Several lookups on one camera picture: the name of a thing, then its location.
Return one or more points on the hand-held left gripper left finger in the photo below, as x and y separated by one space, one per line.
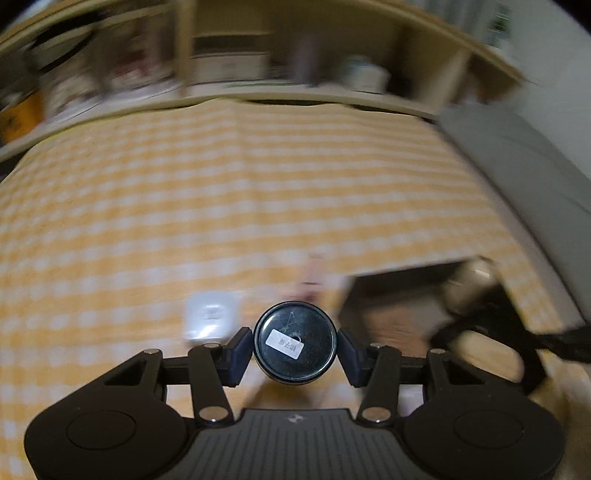
240 357

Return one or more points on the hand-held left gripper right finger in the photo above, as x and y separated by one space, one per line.
352 357

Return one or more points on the small white box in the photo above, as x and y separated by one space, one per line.
210 318

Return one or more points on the dark open box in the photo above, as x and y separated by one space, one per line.
397 295

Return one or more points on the small pink item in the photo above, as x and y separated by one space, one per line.
313 279

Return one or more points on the yellow checked tablecloth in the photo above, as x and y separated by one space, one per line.
184 198

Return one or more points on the white tub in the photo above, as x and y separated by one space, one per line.
364 74

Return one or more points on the wooden shelf unit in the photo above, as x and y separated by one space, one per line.
221 50

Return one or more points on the yellow box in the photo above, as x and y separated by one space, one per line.
18 120

